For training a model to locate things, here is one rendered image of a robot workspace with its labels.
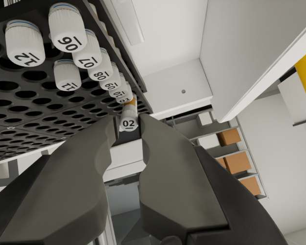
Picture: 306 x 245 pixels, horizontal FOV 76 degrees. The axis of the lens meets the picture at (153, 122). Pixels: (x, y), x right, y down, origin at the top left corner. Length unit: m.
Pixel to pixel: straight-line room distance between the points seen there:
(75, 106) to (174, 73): 0.16
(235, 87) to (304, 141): 5.09
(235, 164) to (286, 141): 1.41
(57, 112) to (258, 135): 4.72
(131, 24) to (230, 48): 0.08
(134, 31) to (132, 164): 0.83
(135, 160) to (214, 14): 0.84
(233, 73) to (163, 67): 0.12
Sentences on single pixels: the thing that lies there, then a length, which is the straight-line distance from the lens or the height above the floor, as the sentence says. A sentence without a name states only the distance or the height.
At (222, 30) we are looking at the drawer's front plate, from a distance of 0.19.
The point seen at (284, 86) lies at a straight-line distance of 4.24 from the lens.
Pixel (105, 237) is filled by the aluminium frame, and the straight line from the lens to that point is 0.62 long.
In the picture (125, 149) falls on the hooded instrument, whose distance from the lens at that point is 0.98.
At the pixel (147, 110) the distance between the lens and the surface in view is 0.22.
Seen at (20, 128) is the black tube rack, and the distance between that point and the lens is 0.21.
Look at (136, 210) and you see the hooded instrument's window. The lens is 1.01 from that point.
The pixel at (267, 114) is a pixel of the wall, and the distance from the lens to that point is 5.02.
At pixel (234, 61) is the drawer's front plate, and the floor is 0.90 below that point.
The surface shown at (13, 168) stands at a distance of 0.38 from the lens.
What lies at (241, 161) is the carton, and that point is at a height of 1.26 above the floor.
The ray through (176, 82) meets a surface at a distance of 0.28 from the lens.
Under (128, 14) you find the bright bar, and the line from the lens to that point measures 0.17.
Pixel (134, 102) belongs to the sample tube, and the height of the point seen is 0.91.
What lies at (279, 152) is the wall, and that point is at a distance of 4.96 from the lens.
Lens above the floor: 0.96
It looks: 13 degrees down
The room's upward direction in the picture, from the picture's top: 164 degrees clockwise
